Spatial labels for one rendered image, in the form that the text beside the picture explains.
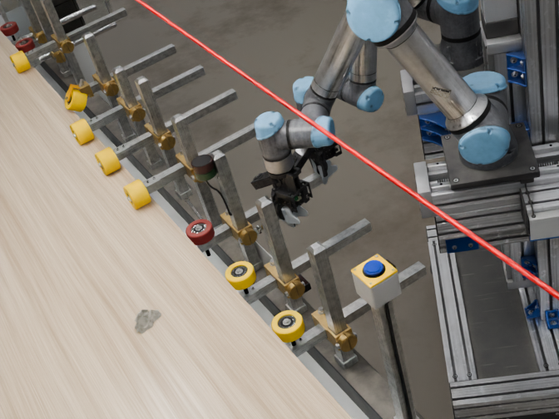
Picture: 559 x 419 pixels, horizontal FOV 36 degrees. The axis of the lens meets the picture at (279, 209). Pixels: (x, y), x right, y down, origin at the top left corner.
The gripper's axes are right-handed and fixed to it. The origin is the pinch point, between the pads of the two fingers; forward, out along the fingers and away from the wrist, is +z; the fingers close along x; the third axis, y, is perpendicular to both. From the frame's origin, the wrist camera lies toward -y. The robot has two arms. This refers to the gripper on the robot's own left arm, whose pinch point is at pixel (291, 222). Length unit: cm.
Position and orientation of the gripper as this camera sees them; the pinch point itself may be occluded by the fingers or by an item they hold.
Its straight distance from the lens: 237.9
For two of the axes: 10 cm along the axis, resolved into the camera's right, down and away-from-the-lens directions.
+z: 2.2, 7.6, 6.2
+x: 6.1, -6.0, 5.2
